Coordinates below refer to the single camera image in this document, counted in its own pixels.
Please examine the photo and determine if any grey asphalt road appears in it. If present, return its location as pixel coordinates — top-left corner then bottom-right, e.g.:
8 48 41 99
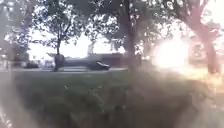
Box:
9 65 128 73

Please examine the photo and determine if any green grass field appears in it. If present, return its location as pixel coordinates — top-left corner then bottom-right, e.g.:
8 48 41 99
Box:
0 68 224 128

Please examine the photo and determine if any dark leafy tree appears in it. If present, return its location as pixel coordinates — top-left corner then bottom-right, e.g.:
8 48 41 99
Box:
0 0 34 68

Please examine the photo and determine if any leaning thick-trunked tree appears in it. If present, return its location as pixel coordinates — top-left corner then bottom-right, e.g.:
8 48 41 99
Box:
163 0 224 75

